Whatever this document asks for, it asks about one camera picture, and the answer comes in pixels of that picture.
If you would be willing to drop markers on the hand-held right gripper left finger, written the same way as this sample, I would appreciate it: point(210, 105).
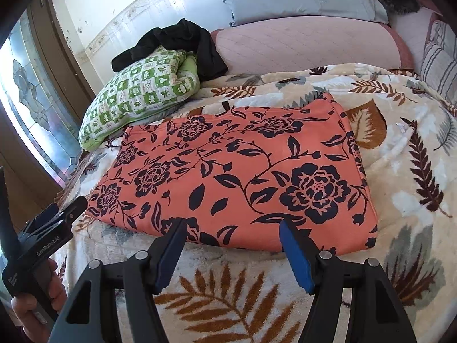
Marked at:
point(167, 257)

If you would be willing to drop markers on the striped floral cushion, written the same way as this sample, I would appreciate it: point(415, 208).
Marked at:
point(441, 57)

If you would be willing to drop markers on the leaf print blanket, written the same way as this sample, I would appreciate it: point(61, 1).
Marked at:
point(410, 185)

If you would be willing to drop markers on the orange floral dress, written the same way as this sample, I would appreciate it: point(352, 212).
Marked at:
point(232, 171)

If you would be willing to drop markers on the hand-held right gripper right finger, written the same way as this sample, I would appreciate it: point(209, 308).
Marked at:
point(298, 257)

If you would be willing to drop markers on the pink sofa back cushion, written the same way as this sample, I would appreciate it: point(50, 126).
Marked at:
point(410, 32)

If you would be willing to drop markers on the black garment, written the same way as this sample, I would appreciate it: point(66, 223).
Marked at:
point(189, 39)

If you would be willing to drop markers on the wooden door with stained glass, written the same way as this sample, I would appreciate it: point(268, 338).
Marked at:
point(39, 107)

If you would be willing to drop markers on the pink bolster cushion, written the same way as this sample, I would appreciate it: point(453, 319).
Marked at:
point(303, 46)

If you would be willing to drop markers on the person's left hand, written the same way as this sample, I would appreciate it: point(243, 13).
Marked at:
point(57, 282)

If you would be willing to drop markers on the green checkered pillow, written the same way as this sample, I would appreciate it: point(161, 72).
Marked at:
point(142, 89)

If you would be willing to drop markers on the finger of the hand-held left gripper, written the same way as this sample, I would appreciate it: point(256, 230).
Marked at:
point(71, 209)
point(8, 214)

